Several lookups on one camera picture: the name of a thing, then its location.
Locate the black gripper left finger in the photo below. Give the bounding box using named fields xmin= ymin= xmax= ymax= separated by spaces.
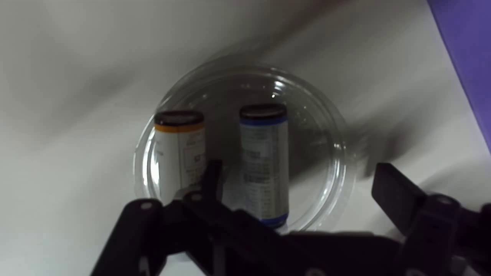
xmin=91 ymin=159 xmax=281 ymax=276

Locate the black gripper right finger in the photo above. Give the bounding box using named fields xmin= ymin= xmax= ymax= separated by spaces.
xmin=370 ymin=161 xmax=491 ymax=276

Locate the blue-capped small white bottle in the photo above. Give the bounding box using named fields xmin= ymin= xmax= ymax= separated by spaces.
xmin=238 ymin=102 xmax=292 ymax=230

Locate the orange-capped small white bottle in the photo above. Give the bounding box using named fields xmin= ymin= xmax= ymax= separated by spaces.
xmin=152 ymin=109 xmax=209 ymax=205

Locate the purple mat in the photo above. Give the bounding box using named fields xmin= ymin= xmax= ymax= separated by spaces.
xmin=427 ymin=0 xmax=491 ymax=155

